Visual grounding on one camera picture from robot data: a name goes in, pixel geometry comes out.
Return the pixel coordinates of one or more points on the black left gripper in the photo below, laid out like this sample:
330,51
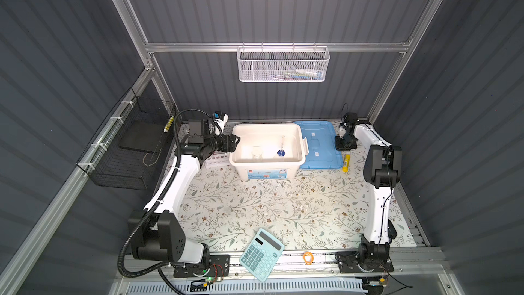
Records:
231,143

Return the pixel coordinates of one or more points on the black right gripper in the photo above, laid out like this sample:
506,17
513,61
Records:
340,147

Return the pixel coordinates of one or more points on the blue plastic bin lid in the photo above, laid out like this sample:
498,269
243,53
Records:
320,136

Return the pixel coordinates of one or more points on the beige plastic storage bin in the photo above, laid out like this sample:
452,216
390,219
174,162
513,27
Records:
268,137

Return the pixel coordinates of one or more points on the small blue-based flask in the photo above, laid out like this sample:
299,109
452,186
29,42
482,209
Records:
281,152

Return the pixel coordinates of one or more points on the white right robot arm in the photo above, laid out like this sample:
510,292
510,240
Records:
382,173

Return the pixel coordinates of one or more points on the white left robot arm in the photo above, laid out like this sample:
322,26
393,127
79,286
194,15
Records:
156,237

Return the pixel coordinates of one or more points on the white test tube rack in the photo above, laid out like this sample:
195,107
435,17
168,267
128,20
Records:
217,160

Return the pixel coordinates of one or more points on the yellow capped tube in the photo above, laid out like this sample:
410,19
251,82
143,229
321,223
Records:
346,163

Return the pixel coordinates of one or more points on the teal desk calculator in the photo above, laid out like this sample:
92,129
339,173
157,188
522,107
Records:
262,254

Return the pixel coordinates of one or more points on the white wire mesh basket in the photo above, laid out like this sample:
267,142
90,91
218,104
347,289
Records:
282,64

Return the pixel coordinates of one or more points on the black wire wall basket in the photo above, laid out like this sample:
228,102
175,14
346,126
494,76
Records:
133,148

